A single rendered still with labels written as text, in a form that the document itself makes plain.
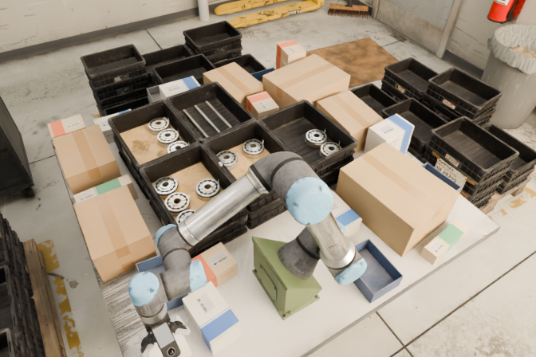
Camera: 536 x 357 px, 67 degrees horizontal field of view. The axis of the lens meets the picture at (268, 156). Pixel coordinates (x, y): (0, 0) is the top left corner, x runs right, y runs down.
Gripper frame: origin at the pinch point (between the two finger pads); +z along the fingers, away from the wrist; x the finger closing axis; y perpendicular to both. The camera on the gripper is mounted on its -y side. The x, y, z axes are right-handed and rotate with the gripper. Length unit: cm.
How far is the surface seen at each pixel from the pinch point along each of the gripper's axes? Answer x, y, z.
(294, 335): -40.5, -10.9, 18.4
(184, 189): -31, 62, 5
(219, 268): -27.7, 22.2, 10.7
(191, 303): -12.9, 14.2, 9.2
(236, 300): -28.8, 11.4, 18.2
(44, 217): 39, 159, 87
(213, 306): -18.9, 9.2, 9.2
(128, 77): -45, 213, 37
